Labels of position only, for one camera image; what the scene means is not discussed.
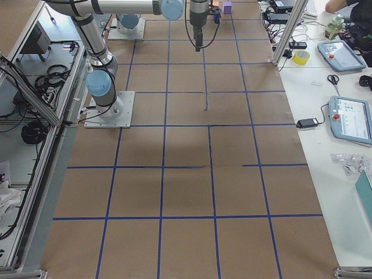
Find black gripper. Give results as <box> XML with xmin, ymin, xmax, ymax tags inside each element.
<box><xmin>189</xmin><ymin>0</ymin><xmax>221</xmax><ymax>52</ymax></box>

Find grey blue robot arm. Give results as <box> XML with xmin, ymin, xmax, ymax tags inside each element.
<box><xmin>47</xmin><ymin>1</ymin><xmax>221</xmax><ymax>128</ymax></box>
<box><xmin>117</xmin><ymin>12</ymin><xmax>206</xmax><ymax>52</ymax></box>

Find purple foam block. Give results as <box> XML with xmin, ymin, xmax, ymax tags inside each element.
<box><xmin>223</xmin><ymin>1</ymin><xmax>232</xmax><ymax>15</ymax></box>

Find black power brick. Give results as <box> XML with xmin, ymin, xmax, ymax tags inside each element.
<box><xmin>288</xmin><ymin>41</ymin><xmax>307</xmax><ymax>49</ymax></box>

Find yellow tape roll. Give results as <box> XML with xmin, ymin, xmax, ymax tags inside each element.
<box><xmin>292</xmin><ymin>50</ymin><xmax>310</xmax><ymax>66</ymax></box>

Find green cup object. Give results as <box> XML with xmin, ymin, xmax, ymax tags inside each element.
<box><xmin>324</xmin><ymin>15</ymin><xmax>344</xmax><ymax>40</ymax></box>

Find upper teach pendant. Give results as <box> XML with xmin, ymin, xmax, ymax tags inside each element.
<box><xmin>317</xmin><ymin>41</ymin><xmax>366</xmax><ymax>72</ymax></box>

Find teach pendant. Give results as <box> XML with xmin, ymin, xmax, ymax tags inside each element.
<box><xmin>317</xmin><ymin>41</ymin><xmax>366</xmax><ymax>72</ymax></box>
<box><xmin>328</xmin><ymin>96</ymin><xmax>371</xmax><ymax>145</ymax></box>

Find black power adapter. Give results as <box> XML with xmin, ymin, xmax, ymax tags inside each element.
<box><xmin>296</xmin><ymin>118</ymin><xmax>319</xmax><ymax>128</ymax></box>

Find black scissors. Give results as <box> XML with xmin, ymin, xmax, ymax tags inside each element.
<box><xmin>327</xmin><ymin>74</ymin><xmax>340</xmax><ymax>96</ymax></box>

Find grey control box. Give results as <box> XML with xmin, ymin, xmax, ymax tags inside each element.
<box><xmin>20</xmin><ymin>22</ymin><xmax>51</xmax><ymax>62</ymax></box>

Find person at desk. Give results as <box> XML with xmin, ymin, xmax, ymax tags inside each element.
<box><xmin>325</xmin><ymin>0</ymin><xmax>371</xmax><ymax>55</ymax></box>

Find lower teach pendant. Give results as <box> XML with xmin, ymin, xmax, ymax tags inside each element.
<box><xmin>328</xmin><ymin>96</ymin><xmax>371</xmax><ymax>145</ymax></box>

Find plastic bags of screws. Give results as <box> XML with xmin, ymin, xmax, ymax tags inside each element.
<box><xmin>330</xmin><ymin>153</ymin><xmax>371</xmax><ymax>176</ymax></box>

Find teal folder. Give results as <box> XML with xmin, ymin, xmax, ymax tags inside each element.
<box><xmin>355</xmin><ymin>170</ymin><xmax>372</xmax><ymax>219</ymax></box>

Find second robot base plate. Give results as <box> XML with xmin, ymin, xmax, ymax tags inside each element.
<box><xmin>108</xmin><ymin>18</ymin><xmax>145</xmax><ymax>41</ymax></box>

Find aluminium frame post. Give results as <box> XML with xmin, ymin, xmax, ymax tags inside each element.
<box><xmin>271</xmin><ymin>0</ymin><xmax>308</xmax><ymax>66</ymax></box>

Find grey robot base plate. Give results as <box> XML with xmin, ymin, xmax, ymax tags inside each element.
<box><xmin>84</xmin><ymin>91</ymin><xmax>135</xmax><ymax>128</ymax></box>

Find coiled black cables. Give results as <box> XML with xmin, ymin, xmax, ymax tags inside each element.
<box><xmin>34</xmin><ymin>64</ymin><xmax>72</xmax><ymax>94</ymax></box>

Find aluminium frame cage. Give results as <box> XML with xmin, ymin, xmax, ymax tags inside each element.
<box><xmin>1</xmin><ymin>1</ymin><xmax>85</xmax><ymax>273</ymax></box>

